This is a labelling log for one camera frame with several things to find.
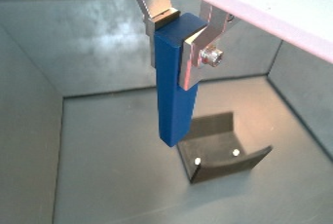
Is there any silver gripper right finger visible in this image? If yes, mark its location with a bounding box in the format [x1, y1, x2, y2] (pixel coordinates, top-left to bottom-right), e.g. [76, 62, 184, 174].
[177, 2, 239, 91]

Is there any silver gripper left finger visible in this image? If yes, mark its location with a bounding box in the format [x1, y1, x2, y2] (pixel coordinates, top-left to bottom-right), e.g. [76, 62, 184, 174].
[136, 0, 180, 65]

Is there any blue rectangular block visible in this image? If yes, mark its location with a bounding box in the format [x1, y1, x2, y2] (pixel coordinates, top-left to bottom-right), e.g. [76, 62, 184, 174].
[153, 13, 206, 147]

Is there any black curved holder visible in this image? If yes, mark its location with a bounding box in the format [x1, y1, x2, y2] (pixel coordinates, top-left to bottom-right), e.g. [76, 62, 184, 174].
[176, 112, 272, 184]

